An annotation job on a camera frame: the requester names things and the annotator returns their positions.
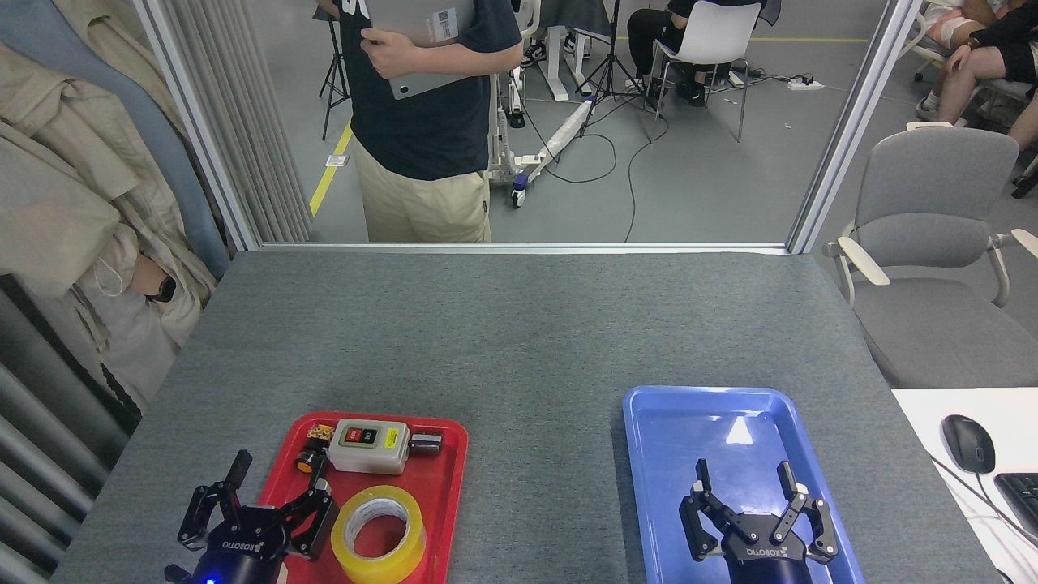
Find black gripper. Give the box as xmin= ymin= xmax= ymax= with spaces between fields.
xmin=680 ymin=458 xmax=839 ymax=584
xmin=178 ymin=449 xmax=340 ymax=584

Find yellow tape roll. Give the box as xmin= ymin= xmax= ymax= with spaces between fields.
xmin=331 ymin=485 xmax=427 ymax=584

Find grey tablet computer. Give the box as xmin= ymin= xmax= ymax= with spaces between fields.
xmin=365 ymin=0 xmax=479 ymax=101

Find person's hand with watch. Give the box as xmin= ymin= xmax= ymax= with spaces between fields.
xmin=134 ymin=254 xmax=177 ymax=305

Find standing person's left hand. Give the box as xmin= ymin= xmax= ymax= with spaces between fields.
xmin=361 ymin=28 xmax=423 ymax=80

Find orange push button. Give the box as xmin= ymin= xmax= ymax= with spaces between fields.
xmin=294 ymin=423 xmax=335 ymax=476

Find blue plastic tray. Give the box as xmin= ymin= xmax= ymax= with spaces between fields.
xmin=623 ymin=386 xmax=866 ymax=584

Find red plastic tray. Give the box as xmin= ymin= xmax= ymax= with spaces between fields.
xmin=258 ymin=411 xmax=470 ymax=584

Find white desk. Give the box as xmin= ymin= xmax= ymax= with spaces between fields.
xmin=892 ymin=388 xmax=1038 ymax=584

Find black computer mouse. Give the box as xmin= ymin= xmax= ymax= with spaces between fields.
xmin=941 ymin=414 xmax=997 ymax=475

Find grey ribbed panel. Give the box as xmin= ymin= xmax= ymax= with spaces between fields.
xmin=0 ymin=276 xmax=139 ymax=584

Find black keyboard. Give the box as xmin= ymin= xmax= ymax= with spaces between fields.
xmin=993 ymin=472 xmax=1038 ymax=546

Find grey office chair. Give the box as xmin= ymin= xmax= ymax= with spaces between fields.
xmin=823 ymin=126 xmax=1038 ymax=389

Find beige hanging coats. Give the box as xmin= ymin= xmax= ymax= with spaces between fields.
xmin=0 ymin=0 xmax=218 ymax=410

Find grey pleated curtain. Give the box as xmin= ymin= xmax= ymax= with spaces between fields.
xmin=166 ymin=0 xmax=314 ymax=244

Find blue hanging cloth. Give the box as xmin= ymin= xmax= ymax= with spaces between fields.
xmin=0 ymin=0 xmax=232 ymax=281

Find standing person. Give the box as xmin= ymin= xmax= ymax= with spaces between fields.
xmin=312 ymin=0 xmax=524 ymax=243

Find white stand on wheels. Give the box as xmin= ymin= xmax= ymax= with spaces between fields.
xmin=487 ymin=0 xmax=598 ymax=208

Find thin black stand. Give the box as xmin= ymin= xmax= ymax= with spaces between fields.
xmin=318 ymin=15 xmax=352 ymax=141

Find black tripod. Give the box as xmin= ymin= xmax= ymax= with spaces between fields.
xmin=576 ymin=0 xmax=659 ymax=144

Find white plastic chair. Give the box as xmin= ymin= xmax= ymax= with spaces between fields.
xmin=651 ymin=0 xmax=764 ymax=144

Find seated people with bare legs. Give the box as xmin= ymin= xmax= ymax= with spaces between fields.
xmin=916 ymin=0 xmax=1038 ymax=152

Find seated person behind white chair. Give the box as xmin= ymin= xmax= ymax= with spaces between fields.
xmin=626 ymin=0 xmax=783 ymax=107

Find white two-button switch box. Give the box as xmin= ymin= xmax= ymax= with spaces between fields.
xmin=328 ymin=419 xmax=410 ymax=475

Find silver frame rail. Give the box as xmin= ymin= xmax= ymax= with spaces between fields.
xmin=258 ymin=241 xmax=792 ymax=256

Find black floor cable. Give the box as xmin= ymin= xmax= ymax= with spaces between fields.
xmin=519 ymin=93 xmax=676 ymax=243

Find silver frame post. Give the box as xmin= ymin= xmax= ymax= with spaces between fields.
xmin=134 ymin=0 xmax=261 ymax=253
xmin=787 ymin=0 xmax=925 ymax=255

